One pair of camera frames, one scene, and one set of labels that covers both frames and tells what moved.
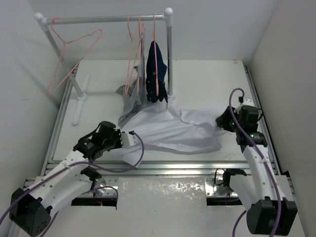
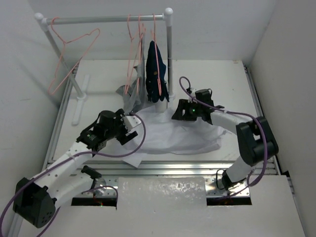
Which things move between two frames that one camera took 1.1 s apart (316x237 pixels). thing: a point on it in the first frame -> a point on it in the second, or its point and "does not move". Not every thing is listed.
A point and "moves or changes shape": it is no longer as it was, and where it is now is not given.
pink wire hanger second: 135,45 does not move
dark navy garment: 150,79 does not move
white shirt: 167,131 moves or changes shape
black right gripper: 222,121 -> 183,104
